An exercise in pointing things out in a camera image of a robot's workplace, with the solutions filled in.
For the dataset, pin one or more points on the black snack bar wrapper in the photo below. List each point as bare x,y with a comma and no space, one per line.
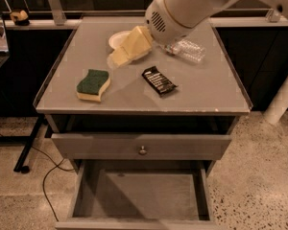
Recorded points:
161,84

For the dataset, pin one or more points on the green and yellow sponge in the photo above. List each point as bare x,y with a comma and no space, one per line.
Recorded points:
93,85

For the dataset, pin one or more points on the white paper bowl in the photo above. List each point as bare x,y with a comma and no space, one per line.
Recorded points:
116,40

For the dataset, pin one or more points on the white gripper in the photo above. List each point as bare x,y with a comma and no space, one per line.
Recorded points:
159,22

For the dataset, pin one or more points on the round metal drawer knob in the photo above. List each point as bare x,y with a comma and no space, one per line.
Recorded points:
142,151

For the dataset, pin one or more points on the clear plastic water bottle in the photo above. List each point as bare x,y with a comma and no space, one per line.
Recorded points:
186,49

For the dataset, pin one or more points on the grey top drawer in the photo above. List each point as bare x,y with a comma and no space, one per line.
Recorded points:
126,146

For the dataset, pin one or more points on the grey drawer cabinet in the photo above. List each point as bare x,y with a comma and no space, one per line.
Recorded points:
126,106

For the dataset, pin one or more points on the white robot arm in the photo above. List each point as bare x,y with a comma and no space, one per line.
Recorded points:
233,76

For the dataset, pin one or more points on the metal window railing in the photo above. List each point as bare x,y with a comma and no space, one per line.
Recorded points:
70,8

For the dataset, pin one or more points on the black table leg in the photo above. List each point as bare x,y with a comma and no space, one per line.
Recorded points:
19,166

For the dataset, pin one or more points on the yellow and black tape dispenser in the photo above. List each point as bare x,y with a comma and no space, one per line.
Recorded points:
20,17

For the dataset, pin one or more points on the grey open middle drawer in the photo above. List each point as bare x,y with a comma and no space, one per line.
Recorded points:
140,195

